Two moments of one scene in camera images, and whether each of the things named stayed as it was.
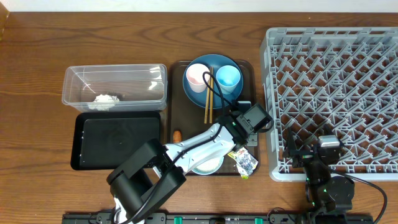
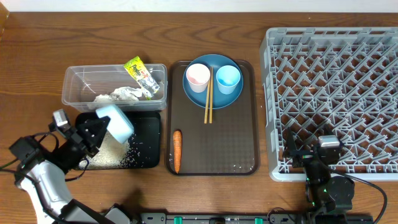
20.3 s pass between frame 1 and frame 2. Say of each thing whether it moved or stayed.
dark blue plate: stayed
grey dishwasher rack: stayed
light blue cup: stayed
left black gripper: moved
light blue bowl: moved
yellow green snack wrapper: moved
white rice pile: moved
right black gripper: stayed
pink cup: stayed
